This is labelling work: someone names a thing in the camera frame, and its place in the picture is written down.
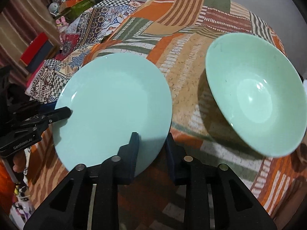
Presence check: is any small green plate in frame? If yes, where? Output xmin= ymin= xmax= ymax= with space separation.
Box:
xmin=52 ymin=53 xmax=172 ymax=174

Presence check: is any person's left hand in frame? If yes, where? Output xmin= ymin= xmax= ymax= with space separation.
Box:
xmin=13 ymin=151 xmax=26 ymax=173

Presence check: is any red box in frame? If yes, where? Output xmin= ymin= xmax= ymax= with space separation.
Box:
xmin=20 ymin=32 xmax=48 ymax=66

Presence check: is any green gift bag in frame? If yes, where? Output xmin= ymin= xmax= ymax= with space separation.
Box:
xmin=59 ymin=0 xmax=95 ymax=22

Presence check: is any patterned patchwork blanket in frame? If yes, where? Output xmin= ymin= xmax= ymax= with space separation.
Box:
xmin=26 ymin=0 xmax=144 ymax=103

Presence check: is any green bowl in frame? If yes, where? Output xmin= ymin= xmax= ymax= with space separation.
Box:
xmin=205 ymin=33 xmax=306 ymax=158

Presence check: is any striped patchwork tablecloth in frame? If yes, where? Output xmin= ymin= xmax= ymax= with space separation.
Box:
xmin=28 ymin=0 xmax=306 ymax=229

